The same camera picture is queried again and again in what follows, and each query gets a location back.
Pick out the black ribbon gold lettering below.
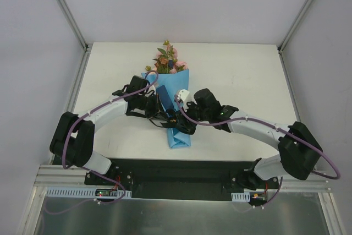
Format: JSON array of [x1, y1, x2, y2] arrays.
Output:
[[149, 109, 179, 129]]

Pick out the blue wrapping paper sheet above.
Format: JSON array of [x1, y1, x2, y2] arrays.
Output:
[[154, 69, 191, 149]]

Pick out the fake flower stem orange blooms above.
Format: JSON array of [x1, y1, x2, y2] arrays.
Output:
[[145, 52, 175, 74]]

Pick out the fake flower stem pink roses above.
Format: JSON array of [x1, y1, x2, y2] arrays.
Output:
[[157, 40, 188, 74]]

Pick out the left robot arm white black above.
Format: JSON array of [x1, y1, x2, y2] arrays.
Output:
[[49, 75, 169, 185]]

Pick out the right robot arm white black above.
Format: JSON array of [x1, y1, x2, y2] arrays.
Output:
[[174, 89, 323, 189]]

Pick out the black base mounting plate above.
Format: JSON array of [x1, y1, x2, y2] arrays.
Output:
[[85, 157, 285, 200]]

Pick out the right white cable duct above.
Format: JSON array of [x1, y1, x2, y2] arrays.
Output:
[[231, 192, 250, 203]]

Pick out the white cable duct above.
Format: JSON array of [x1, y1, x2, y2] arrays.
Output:
[[231, 192, 250, 203], [46, 187, 132, 199]]

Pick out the aluminium front rail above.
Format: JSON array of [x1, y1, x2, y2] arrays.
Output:
[[34, 165, 332, 193]]

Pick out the left white cable duct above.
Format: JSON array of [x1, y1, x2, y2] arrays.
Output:
[[46, 187, 132, 199]]

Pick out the left aluminium frame post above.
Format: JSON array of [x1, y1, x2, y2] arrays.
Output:
[[56, 0, 90, 52]]

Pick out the aluminium frame post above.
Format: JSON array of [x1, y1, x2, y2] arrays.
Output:
[[56, 0, 90, 52], [278, 0, 315, 54]]

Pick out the right aluminium frame post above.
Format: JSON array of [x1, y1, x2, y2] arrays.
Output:
[[278, 0, 315, 54]]

